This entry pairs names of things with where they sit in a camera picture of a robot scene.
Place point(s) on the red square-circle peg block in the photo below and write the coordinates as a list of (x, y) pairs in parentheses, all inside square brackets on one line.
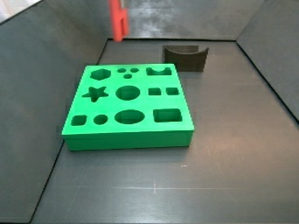
[(119, 19)]

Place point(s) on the green foam shape board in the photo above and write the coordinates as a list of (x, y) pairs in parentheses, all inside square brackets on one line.
[(128, 106)]

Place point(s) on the black curved holder bracket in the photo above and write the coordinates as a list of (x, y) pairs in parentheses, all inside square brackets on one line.
[(187, 57)]

